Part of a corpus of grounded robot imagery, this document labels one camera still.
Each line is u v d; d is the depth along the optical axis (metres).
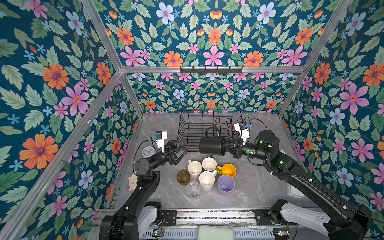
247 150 0.57
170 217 0.73
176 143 0.70
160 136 0.60
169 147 0.64
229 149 0.63
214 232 0.68
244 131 0.58
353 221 0.38
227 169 0.86
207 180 0.84
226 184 0.81
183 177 0.86
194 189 0.83
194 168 0.86
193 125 1.11
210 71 0.93
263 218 0.72
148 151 0.93
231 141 0.60
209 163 0.84
